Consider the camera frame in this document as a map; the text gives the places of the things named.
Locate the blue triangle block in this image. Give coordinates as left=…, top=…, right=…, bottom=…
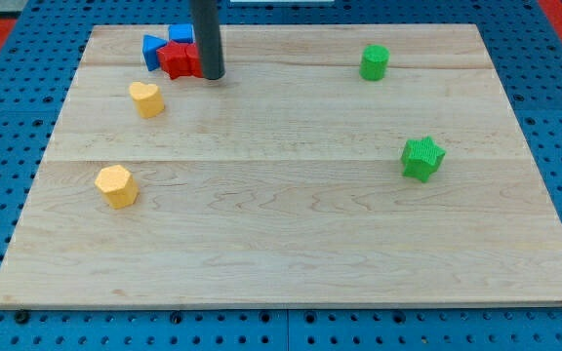
left=141, top=34, right=168, bottom=71

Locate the yellow heart block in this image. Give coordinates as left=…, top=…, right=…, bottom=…
left=129, top=82, right=165, bottom=119

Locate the blue cube block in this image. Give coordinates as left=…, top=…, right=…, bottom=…
left=168, top=23, right=194, bottom=44

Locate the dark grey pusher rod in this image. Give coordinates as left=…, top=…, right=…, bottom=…
left=189, top=0, right=225, bottom=80

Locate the light wooden board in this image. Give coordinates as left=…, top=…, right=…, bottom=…
left=0, top=24, right=562, bottom=310

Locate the green cylinder block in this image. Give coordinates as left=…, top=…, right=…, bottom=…
left=359, top=45, right=389, bottom=81

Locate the red block behind rod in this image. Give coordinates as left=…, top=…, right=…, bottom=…
left=185, top=43, right=203, bottom=78

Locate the red star block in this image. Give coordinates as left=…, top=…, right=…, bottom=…
left=156, top=41, right=192, bottom=80

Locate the green star block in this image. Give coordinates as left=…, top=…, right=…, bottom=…
left=400, top=136, right=446, bottom=183

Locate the yellow hexagon block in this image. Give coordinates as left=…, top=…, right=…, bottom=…
left=95, top=165, right=139, bottom=210

